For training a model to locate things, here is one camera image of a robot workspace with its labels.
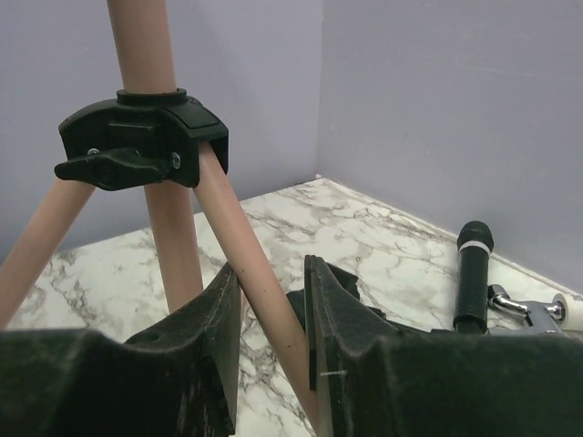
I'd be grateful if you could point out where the chrome capo white knob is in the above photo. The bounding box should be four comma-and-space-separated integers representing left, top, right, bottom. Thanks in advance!
487, 284, 582, 337

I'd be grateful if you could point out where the black handheld microphone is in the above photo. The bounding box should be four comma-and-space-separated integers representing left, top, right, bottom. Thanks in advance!
453, 220, 494, 335

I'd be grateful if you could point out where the pink perforated music stand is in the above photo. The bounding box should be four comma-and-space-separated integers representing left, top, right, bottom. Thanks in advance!
1, 1, 319, 430

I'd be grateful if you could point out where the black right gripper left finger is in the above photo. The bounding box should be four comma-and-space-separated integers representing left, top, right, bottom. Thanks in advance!
1, 266, 241, 436

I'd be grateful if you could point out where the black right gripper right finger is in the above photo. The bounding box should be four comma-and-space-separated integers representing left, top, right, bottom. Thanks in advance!
303, 254, 583, 437

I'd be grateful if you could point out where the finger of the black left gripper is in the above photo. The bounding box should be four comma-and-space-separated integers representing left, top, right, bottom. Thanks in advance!
286, 266, 387, 337

